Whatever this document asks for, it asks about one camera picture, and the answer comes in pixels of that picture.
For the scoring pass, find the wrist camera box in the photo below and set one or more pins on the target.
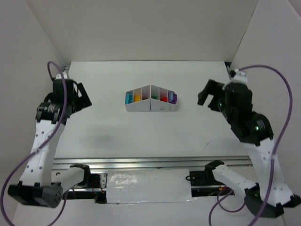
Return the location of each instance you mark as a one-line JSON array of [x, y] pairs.
[[237, 76], [63, 74]]

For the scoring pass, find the white divided organizer bin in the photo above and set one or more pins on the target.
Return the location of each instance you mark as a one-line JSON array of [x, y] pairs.
[[147, 103]]

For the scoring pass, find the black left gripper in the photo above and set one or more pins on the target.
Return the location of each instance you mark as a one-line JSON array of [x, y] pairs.
[[78, 98]]

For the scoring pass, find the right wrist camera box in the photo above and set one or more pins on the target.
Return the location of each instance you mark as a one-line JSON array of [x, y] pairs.
[[237, 76]]

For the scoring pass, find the teal frog flower lego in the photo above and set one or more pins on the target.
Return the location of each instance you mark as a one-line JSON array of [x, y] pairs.
[[129, 98]]

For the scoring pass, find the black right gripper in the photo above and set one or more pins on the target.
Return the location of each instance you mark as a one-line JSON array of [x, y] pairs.
[[215, 94]]

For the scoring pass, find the red lego brick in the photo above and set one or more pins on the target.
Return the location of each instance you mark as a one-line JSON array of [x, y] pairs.
[[164, 99]]

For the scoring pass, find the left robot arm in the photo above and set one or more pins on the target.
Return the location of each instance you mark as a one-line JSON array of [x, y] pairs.
[[37, 186]]

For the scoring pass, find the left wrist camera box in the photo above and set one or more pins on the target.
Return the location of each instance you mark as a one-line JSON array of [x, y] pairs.
[[63, 74]]

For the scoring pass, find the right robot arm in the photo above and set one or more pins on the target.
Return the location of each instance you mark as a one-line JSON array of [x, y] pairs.
[[254, 131]]

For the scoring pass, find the aluminium frame rail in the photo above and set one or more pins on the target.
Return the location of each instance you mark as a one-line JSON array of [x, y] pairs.
[[106, 136]]

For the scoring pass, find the purple oval lego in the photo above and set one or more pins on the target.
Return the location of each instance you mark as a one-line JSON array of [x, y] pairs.
[[172, 98]]

